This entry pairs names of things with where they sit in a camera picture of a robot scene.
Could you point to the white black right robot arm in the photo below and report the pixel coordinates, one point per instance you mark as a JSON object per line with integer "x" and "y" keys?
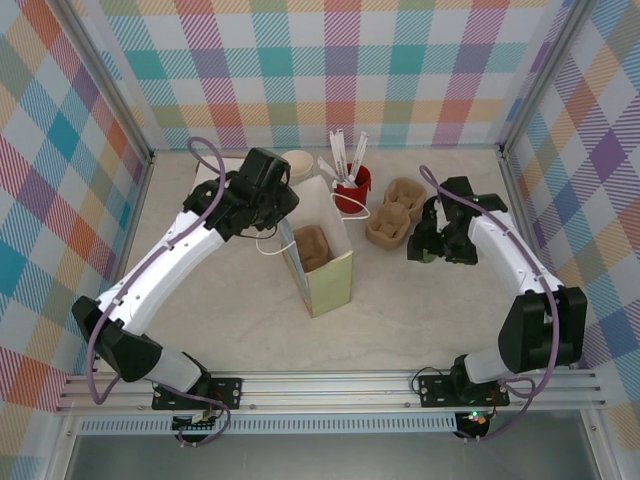
{"x": 505, "y": 250}

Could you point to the white napkin stack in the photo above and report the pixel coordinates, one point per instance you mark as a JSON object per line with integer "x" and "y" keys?
{"x": 202, "y": 172}

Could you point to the white wrapped stir stick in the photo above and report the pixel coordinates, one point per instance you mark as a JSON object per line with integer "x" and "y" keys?
{"x": 351, "y": 177}
{"x": 363, "y": 150}
{"x": 329, "y": 169}
{"x": 357, "y": 150}
{"x": 343, "y": 150}
{"x": 336, "y": 150}

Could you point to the red plastic cup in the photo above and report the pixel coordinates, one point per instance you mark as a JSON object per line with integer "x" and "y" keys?
{"x": 357, "y": 187}

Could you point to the control board with lights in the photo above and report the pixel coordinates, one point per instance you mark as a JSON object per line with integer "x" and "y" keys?
{"x": 475, "y": 422}

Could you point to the small black control board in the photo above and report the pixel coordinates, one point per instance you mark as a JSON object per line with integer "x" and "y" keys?
{"x": 197, "y": 425}

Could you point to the aluminium table side rail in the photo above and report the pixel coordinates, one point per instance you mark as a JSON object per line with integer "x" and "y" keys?
{"x": 129, "y": 230}
{"x": 512, "y": 172}

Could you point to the aluminium frame post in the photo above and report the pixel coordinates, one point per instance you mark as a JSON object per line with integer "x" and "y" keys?
{"x": 545, "y": 75}
{"x": 111, "y": 75}

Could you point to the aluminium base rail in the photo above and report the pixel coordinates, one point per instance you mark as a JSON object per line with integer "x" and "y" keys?
{"x": 325, "y": 390}

